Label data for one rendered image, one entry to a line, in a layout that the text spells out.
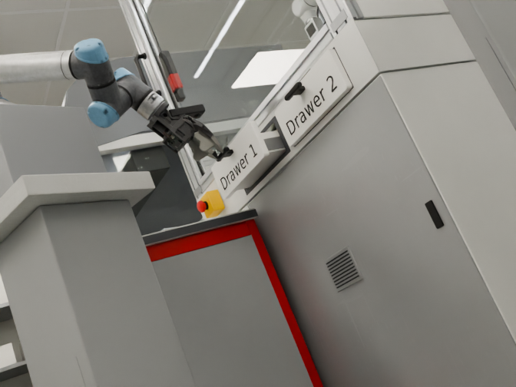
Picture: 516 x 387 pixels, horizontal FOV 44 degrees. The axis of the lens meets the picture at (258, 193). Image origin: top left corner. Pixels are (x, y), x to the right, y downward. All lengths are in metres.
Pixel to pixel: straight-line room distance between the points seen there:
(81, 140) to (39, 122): 0.09
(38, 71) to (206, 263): 0.67
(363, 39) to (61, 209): 0.74
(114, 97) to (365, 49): 0.66
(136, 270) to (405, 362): 0.70
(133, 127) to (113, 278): 1.58
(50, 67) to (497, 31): 1.12
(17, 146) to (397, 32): 0.87
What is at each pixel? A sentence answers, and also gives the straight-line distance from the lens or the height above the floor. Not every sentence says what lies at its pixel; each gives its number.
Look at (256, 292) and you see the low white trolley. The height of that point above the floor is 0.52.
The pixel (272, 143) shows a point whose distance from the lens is 1.73.
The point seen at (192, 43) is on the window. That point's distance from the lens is 2.16.
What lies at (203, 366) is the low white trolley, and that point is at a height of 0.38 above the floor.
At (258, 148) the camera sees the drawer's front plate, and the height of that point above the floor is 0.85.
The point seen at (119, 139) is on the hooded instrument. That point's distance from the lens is 2.67.
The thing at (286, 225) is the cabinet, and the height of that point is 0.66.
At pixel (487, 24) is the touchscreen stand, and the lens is 1.00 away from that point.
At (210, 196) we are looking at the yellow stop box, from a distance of 2.08.
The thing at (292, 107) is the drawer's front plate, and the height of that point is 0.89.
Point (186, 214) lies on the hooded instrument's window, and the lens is 2.63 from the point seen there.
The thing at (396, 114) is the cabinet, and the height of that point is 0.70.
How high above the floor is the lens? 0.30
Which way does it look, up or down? 15 degrees up
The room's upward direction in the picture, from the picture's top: 23 degrees counter-clockwise
